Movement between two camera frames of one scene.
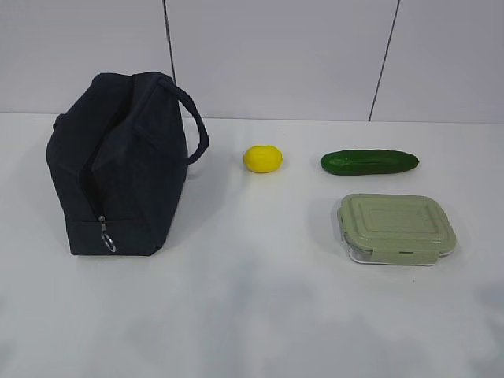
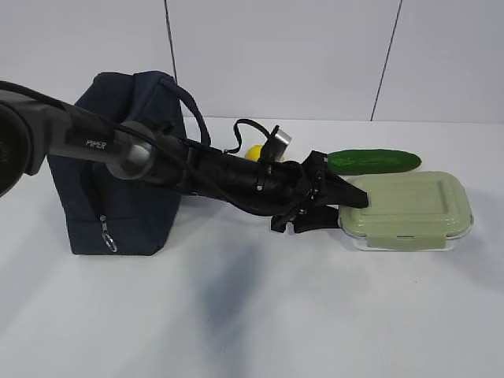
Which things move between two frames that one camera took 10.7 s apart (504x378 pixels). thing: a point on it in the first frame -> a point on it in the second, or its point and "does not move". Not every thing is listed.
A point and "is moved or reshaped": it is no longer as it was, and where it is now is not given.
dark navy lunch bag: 119,155 does not move
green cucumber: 368,161 does not move
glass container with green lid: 399,229 is moved or reshaped
